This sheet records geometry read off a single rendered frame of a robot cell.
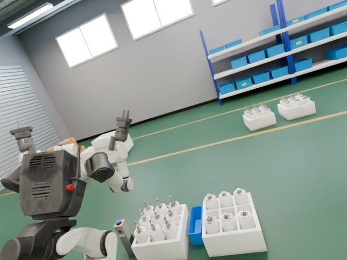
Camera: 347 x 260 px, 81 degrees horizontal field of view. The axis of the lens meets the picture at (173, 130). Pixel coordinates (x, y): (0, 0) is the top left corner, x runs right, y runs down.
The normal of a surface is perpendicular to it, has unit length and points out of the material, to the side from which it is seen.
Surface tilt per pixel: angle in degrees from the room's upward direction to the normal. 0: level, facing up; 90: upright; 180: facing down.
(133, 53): 90
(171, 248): 90
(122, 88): 90
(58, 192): 66
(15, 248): 48
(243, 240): 90
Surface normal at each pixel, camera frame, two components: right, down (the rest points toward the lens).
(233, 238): -0.16, 0.33
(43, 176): 0.04, -0.17
